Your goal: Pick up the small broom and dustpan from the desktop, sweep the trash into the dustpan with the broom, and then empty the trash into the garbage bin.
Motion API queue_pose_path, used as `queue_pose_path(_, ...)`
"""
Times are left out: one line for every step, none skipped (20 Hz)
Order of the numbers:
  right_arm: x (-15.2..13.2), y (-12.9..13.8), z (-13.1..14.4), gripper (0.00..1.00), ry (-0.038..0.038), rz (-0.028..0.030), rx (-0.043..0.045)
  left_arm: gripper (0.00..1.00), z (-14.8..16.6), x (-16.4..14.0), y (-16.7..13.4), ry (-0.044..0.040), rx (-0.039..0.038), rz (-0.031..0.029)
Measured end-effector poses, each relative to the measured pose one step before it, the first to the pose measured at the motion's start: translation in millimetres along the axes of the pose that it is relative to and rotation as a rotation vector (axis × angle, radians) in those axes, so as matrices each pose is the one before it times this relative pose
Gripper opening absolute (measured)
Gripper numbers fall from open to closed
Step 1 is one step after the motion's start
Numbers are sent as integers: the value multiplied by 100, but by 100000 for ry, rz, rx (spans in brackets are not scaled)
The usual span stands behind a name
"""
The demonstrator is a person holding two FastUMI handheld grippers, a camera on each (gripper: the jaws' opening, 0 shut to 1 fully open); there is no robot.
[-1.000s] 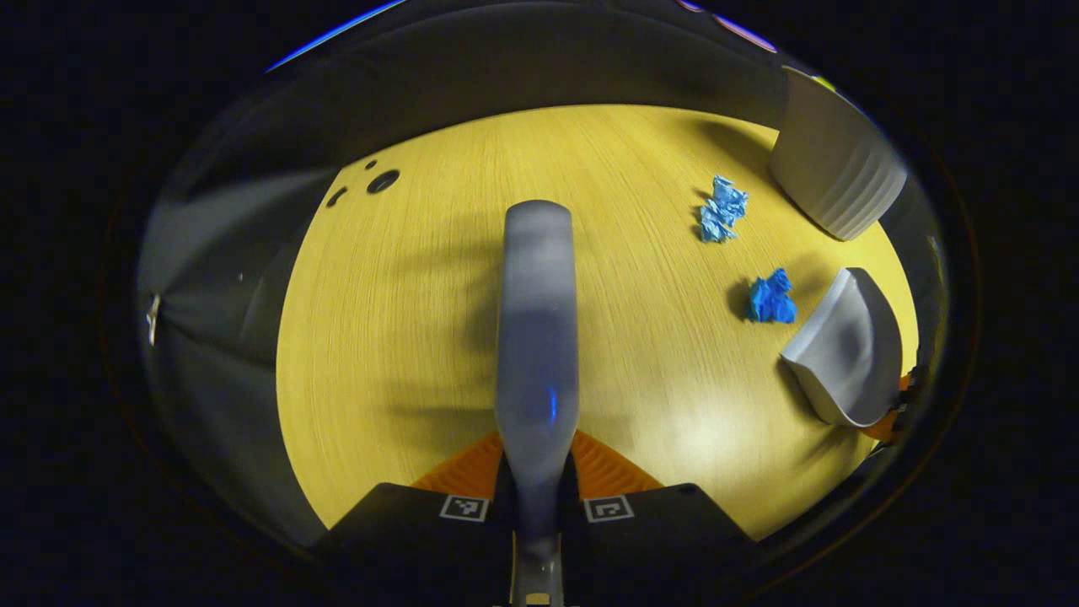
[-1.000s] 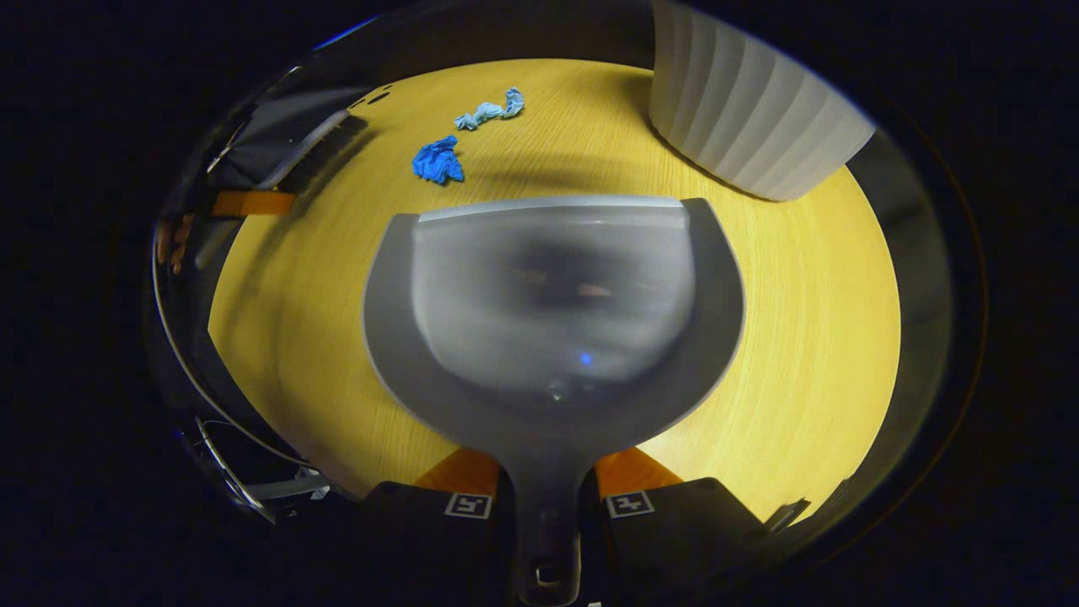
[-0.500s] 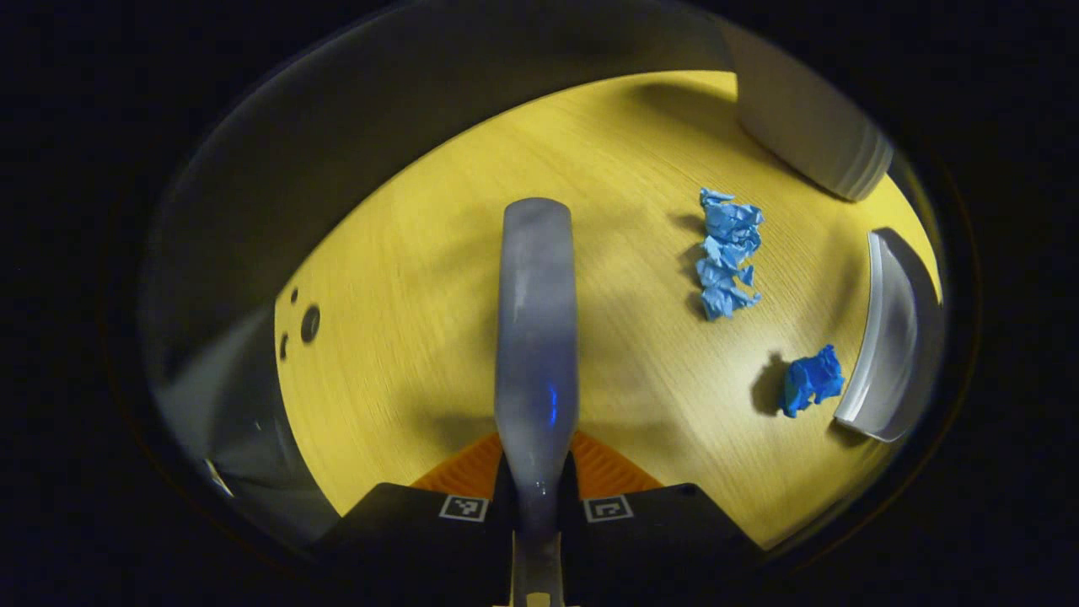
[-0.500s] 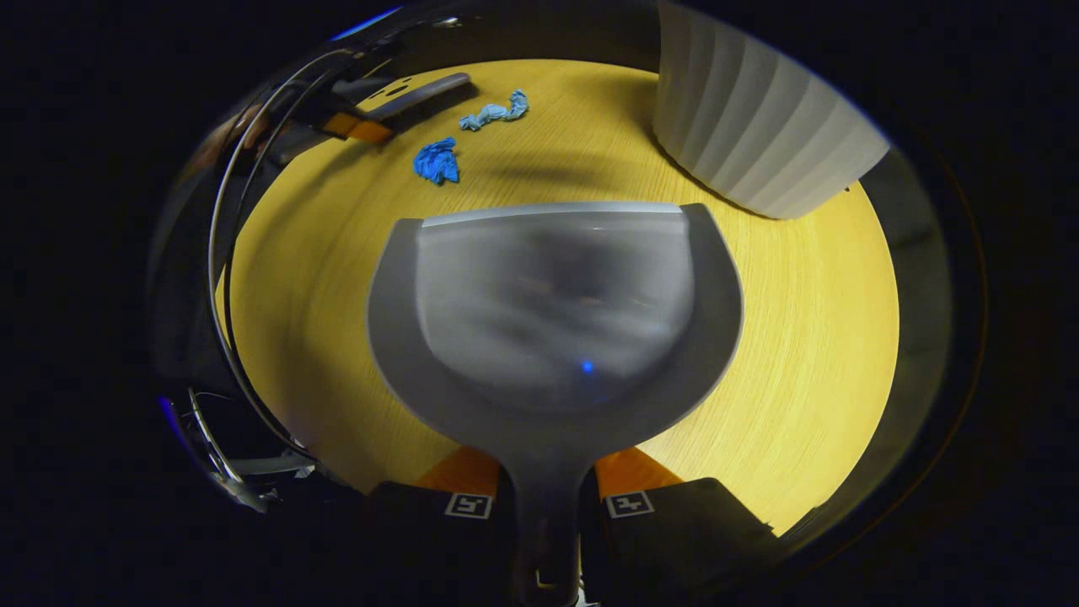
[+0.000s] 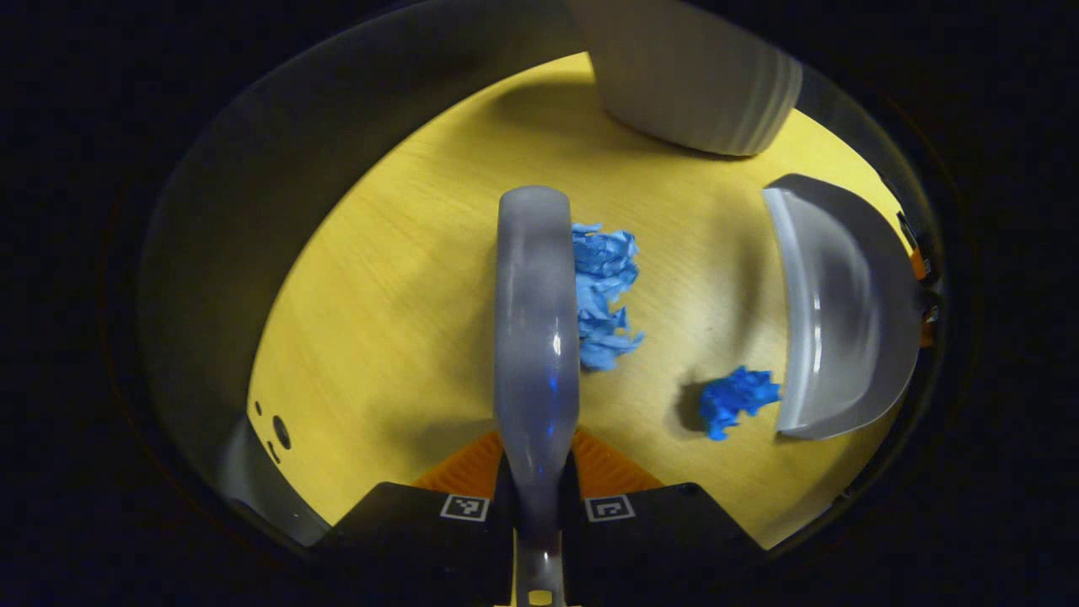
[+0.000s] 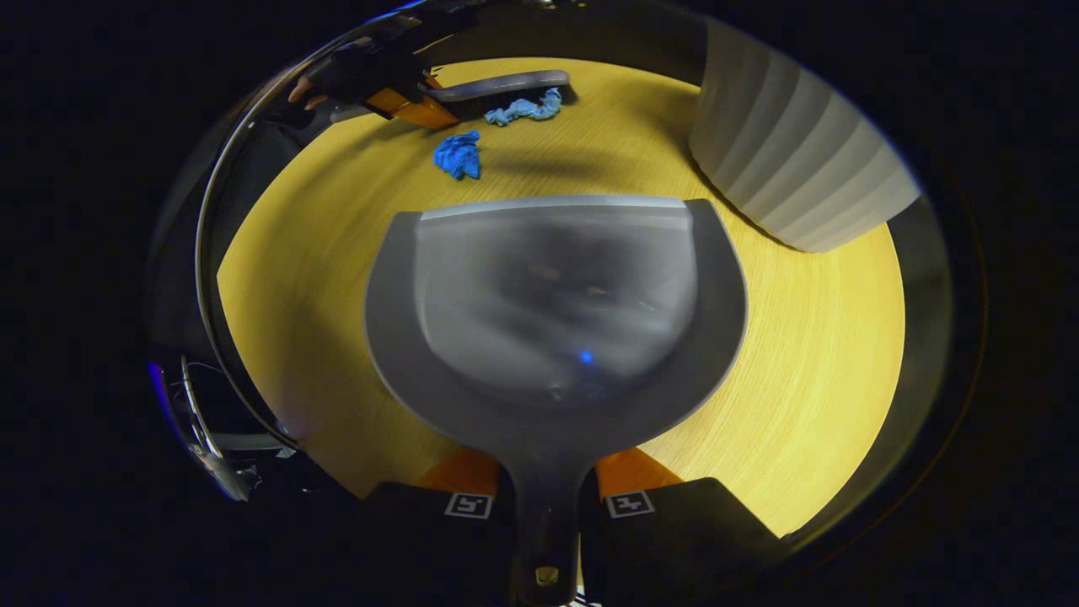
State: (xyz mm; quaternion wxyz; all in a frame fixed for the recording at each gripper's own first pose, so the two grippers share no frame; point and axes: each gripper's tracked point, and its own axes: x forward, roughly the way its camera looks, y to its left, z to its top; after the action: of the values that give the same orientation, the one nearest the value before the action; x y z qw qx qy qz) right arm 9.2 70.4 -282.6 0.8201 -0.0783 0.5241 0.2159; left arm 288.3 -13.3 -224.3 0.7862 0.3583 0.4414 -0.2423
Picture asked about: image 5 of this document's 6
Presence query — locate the dark blue paper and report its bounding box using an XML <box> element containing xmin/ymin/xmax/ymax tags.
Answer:
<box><xmin>697</xmin><ymin>365</ymin><xmax>782</xmax><ymax>442</ymax></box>

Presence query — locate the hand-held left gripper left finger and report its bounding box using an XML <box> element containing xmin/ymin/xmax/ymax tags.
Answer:
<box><xmin>316</xmin><ymin>430</ymin><xmax>517</xmax><ymax>591</ymax></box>

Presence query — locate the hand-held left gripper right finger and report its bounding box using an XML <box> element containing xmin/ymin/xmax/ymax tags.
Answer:
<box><xmin>560</xmin><ymin>426</ymin><xmax>765</xmax><ymax>587</ymax></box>

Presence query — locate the grey plastic dustpan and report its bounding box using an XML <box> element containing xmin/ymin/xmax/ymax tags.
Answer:
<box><xmin>761</xmin><ymin>173</ymin><xmax>922</xmax><ymax>442</ymax></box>

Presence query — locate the grey ribbed garbage bin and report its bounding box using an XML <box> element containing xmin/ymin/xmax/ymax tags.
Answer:
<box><xmin>565</xmin><ymin>0</ymin><xmax>803</xmax><ymax>158</ymax></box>

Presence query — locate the light blue paper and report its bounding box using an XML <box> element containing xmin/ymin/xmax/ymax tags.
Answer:
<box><xmin>572</xmin><ymin>223</ymin><xmax>646</xmax><ymax>372</ymax></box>

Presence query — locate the small grey broom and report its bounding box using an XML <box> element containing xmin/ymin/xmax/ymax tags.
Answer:
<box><xmin>492</xmin><ymin>185</ymin><xmax>582</xmax><ymax>607</ymax></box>

